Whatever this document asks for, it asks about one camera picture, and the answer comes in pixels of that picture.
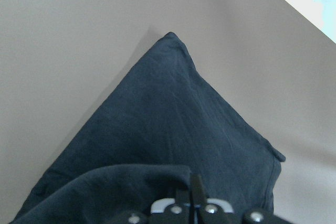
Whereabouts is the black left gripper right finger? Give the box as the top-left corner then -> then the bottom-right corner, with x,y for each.
190,174 -> 207,218

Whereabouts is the black printed t-shirt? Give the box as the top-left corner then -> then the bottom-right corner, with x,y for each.
13,33 -> 285,223

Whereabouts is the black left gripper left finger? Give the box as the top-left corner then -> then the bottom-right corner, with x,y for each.
174,189 -> 191,216

